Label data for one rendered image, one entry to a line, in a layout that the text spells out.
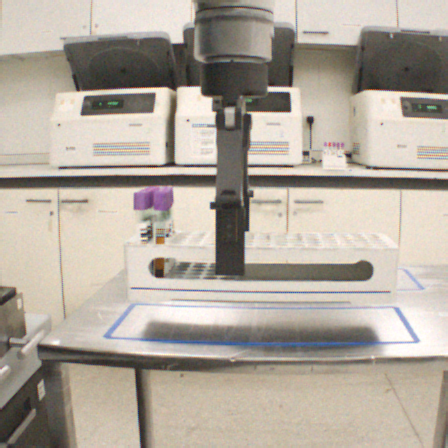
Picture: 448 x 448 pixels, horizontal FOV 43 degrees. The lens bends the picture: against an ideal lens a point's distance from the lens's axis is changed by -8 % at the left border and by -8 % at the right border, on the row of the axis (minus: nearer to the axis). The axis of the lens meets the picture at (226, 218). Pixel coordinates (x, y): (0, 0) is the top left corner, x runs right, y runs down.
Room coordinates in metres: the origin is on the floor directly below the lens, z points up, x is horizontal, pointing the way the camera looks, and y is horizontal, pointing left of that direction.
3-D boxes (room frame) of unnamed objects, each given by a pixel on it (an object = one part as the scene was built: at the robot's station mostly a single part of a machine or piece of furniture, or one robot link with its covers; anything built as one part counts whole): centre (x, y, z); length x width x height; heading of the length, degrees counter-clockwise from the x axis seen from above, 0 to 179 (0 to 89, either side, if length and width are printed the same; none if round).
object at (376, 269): (0.67, -0.04, 0.89); 0.30 x 0.10 x 0.06; 85
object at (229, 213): (0.60, 0.00, 0.95); 0.03 x 0.01 x 0.05; 175
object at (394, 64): (2.86, -0.92, 1.25); 0.62 x 0.56 x 0.69; 177
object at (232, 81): (0.67, -0.01, 1.07); 0.08 x 0.07 x 0.09; 175
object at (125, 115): (2.93, 0.52, 1.22); 0.62 x 0.56 x 0.64; 175
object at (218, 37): (0.67, -0.01, 1.14); 0.09 x 0.09 x 0.06
